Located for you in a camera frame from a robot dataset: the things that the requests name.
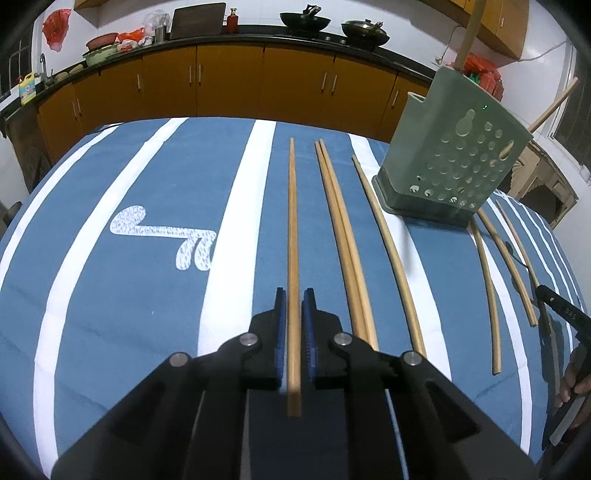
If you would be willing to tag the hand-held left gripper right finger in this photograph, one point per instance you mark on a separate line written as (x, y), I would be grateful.
(308, 346)

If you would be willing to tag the green enamel basin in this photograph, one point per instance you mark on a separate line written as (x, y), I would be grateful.
(99, 55)

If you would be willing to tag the black wok with lid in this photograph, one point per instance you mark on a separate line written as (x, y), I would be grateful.
(364, 32)

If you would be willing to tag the red sauce bottle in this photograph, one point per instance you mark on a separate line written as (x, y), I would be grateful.
(232, 22)

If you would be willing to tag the red plastic bag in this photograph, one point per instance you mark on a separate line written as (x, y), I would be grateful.
(56, 27)
(131, 36)

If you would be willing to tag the steel cup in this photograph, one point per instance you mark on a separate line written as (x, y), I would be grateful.
(160, 33)

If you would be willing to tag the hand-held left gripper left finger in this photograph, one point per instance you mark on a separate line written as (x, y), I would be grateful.
(278, 344)

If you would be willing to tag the green perforated chopstick holder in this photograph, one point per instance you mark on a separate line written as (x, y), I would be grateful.
(415, 152)

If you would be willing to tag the yellow detergent bottle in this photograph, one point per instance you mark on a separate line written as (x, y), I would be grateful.
(27, 87)

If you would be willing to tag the dark wooden cutting board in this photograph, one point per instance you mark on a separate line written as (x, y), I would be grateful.
(196, 21)

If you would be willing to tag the pale wooden pole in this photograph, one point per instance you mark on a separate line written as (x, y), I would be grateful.
(471, 32)

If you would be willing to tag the red plastic basin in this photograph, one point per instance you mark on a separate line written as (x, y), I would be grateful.
(102, 40)

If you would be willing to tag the steel faucet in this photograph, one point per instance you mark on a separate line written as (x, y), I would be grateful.
(44, 69)

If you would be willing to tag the clear plastic bag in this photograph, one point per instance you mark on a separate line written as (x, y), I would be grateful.
(156, 18)

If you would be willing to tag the white worn table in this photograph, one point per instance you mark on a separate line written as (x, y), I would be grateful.
(540, 161)

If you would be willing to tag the cluster of red bottles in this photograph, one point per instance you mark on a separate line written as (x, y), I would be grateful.
(485, 76)

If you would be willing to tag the blue white striped tablecloth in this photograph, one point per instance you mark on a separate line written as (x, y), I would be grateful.
(138, 300)

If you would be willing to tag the orange wooden base cabinets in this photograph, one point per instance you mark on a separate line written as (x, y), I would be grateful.
(231, 78)

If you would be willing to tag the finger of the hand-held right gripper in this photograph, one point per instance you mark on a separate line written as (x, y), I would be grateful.
(565, 311)

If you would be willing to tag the brown wooden stick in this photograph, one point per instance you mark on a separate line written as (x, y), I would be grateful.
(554, 104)

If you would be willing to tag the black kitchen countertop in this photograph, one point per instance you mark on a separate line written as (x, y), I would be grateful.
(258, 38)

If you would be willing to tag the person's right hand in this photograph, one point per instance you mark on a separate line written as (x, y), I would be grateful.
(575, 376)

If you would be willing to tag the long wooden chopstick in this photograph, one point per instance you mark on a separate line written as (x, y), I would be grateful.
(293, 230)

